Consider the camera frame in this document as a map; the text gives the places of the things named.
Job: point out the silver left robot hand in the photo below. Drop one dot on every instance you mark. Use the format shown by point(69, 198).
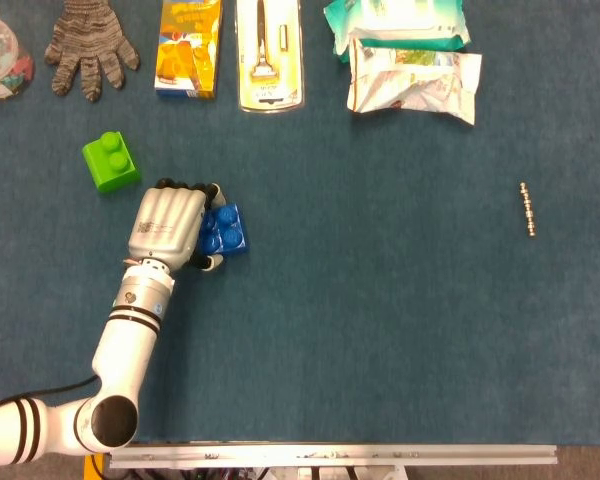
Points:
point(167, 225)

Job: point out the blue toy brick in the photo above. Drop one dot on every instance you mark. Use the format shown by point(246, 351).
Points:
point(226, 232)

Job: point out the green toy brick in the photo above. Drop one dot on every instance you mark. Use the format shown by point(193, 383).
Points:
point(111, 165)

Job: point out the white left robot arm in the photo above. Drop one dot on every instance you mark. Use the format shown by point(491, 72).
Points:
point(110, 360)

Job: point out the yellow and blue snack box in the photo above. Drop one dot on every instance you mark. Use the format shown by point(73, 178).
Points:
point(190, 50)

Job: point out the grey striped knit glove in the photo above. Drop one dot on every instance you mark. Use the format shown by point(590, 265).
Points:
point(90, 50)

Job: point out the razor in yellow blister pack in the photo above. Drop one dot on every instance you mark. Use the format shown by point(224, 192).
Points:
point(270, 55)

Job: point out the clear plastic jar with clips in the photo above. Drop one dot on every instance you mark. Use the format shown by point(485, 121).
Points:
point(0, 65)

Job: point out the crumpled white snack bag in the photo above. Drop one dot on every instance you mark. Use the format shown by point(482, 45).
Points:
point(415, 82)

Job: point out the green wet wipes pack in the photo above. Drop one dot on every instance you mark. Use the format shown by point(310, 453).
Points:
point(400, 25)

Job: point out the small metal beaded rod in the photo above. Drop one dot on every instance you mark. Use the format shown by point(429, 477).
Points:
point(528, 209)

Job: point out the aluminium profile rail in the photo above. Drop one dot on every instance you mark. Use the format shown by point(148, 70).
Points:
point(330, 456)

